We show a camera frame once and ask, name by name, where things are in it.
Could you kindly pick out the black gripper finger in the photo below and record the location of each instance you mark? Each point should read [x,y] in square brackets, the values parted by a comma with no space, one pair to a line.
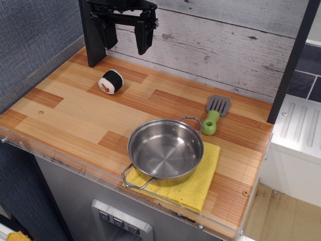
[143,34]
[106,30]

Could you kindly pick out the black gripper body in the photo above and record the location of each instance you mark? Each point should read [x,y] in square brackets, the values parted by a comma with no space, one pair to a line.
[129,13]

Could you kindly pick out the stainless steel pot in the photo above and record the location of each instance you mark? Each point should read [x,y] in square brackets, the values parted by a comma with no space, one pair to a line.
[165,151]

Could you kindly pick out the plush sushi roll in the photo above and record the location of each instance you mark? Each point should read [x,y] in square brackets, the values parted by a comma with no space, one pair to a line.
[111,82]

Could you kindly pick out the clear acrylic edge guard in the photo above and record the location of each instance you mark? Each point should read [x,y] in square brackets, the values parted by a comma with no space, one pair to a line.
[74,184]

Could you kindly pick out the yellow folded cloth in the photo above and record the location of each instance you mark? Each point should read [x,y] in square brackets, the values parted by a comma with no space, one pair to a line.
[192,192]

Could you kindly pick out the silver dispenser button panel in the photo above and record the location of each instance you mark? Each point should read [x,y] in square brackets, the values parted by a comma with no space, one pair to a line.
[115,224]

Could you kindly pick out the white radiator cabinet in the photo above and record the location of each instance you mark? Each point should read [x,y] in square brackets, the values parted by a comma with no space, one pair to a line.
[292,160]

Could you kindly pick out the yellow object bottom left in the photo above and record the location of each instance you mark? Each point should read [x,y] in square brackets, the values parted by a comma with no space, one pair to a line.
[17,236]

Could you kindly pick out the left dark frame post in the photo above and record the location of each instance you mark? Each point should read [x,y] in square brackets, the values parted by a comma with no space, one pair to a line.
[94,48]

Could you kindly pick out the dark frame post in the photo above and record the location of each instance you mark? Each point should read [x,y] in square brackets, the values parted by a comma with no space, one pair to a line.
[297,49]
[94,48]

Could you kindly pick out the grey spatula green handle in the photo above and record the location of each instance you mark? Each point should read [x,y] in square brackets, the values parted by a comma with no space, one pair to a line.
[217,107]

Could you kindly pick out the right dark frame post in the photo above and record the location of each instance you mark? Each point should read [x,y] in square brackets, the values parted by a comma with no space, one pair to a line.
[297,49]

